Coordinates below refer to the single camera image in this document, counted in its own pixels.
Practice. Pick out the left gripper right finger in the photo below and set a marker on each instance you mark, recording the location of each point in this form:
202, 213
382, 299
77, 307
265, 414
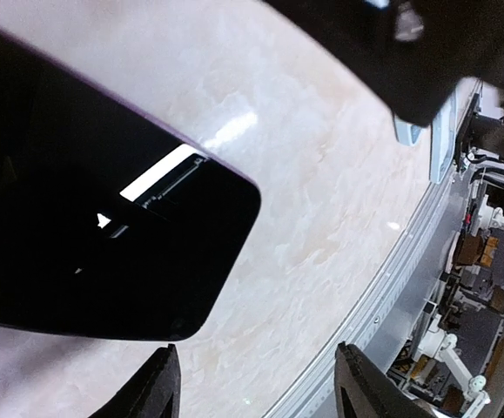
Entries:
363, 391

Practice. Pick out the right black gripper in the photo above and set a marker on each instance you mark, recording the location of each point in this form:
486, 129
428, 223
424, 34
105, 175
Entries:
411, 54

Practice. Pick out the purple edged black phone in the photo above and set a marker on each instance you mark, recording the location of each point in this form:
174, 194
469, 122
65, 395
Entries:
111, 226

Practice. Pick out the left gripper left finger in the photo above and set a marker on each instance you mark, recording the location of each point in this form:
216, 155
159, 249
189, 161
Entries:
153, 391

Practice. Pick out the light blue phone case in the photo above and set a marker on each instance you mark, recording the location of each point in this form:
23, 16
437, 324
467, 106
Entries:
443, 135
406, 133

